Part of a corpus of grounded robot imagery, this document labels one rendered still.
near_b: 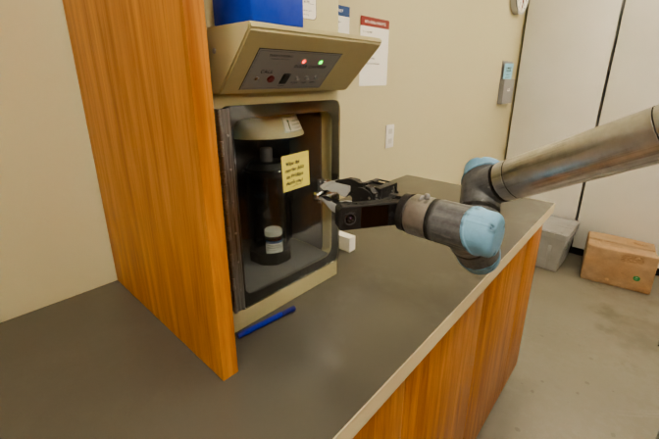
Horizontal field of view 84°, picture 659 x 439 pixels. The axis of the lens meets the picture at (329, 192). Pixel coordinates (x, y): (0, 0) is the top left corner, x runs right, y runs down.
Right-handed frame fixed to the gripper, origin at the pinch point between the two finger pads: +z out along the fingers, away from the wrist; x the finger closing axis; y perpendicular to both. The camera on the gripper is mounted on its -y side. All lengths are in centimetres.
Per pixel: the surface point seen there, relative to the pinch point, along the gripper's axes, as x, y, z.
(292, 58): 26.7, -10.4, -3.1
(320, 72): 24.6, -1.7, -1.1
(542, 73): 27, 290, 28
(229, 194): 3.7, -20.0, 3.9
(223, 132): 14.7, -20.3, 4.0
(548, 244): -99, 247, -6
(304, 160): 6.9, -1.5, 3.9
